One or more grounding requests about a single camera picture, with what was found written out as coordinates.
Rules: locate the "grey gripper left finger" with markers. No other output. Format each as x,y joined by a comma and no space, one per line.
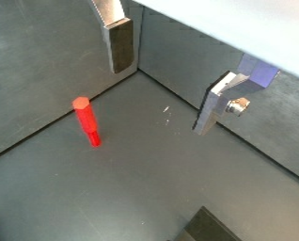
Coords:
117,33

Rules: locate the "red hexagonal peg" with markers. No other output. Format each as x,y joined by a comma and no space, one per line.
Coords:
87,119

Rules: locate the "dark grey block holder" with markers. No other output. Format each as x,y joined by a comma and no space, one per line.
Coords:
205,228

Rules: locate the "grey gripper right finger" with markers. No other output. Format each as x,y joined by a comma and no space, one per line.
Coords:
224,97

